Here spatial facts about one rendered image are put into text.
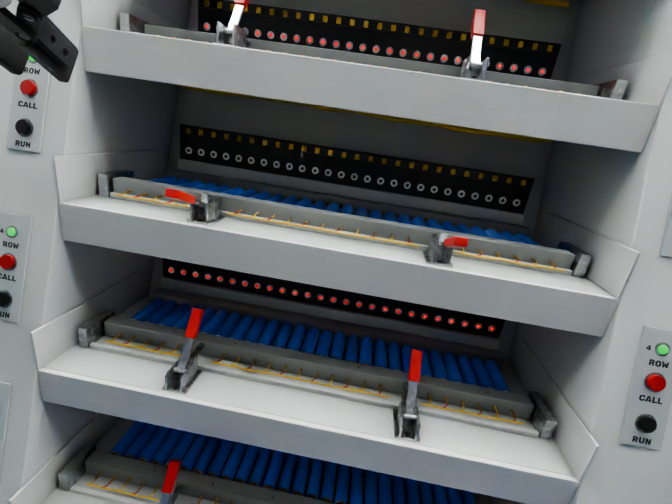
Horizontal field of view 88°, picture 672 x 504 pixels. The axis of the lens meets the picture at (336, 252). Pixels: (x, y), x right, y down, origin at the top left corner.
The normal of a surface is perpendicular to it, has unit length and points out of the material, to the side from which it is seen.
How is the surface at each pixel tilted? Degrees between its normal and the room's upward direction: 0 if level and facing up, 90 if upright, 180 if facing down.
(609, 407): 90
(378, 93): 106
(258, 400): 17
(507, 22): 90
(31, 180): 90
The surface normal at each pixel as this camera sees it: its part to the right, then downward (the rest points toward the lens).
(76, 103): 0.98, 0.17
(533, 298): -0.11, 0.32
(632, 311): -0.07, 0.04
